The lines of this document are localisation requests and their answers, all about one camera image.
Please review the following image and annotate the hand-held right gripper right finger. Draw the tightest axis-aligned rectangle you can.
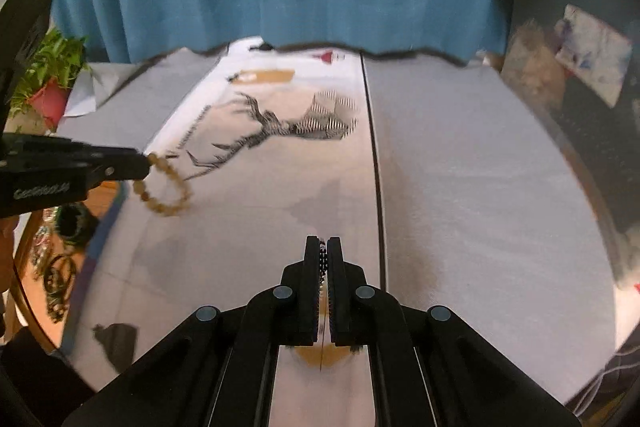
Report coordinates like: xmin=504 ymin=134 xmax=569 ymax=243
xmin=326 ymin=236 xmax=583 ymax=427

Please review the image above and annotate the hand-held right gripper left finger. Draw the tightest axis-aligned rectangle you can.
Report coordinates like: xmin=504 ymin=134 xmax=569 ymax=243
xmin=62 ymin=234 xmax=321 ymax=427

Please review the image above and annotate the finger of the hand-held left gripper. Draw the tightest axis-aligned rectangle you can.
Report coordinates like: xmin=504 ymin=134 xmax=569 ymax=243
xmin=82 ymin=155 xmax=152 ymax=188
xmin=0 ymin=133 xmax=146 ymax=168

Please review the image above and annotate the black bead bracelet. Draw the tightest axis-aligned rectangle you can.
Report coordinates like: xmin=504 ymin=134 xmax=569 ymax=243
xmin=318 ymin=240 xmax=332 ymax=309

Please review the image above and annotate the copper metal tray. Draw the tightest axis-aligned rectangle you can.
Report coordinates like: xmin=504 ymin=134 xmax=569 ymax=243
xmin=12 ymin=183 xmax=125 ymax=352

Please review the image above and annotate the wooden bead bracelet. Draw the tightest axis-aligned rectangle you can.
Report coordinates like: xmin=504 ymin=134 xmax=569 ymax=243
xmin=131 ymin=152 xmax=195 ymax=219

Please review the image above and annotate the green plant in red pot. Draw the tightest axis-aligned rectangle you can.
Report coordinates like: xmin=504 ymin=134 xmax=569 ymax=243
xmin=7 ymin=27 xmax=92 ymax=134

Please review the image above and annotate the grey white deer-print tablecloth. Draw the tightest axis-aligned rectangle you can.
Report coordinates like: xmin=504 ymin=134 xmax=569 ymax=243
xmin=15 ymin=36 xmax=622 ymax=427

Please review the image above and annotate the white printed paper sheet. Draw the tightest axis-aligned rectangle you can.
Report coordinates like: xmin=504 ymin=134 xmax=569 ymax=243
xmin=554 ymin=4 xmax=634 ymax=108

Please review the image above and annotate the dark white bead bracelet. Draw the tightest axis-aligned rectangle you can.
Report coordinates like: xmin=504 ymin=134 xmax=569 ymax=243
xmin=42 ymin=254 xmax=77 ymax=297

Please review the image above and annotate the white cable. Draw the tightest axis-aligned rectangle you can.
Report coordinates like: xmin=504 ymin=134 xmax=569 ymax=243
xmin=572 ymin=354 xmax=633 ymax=410

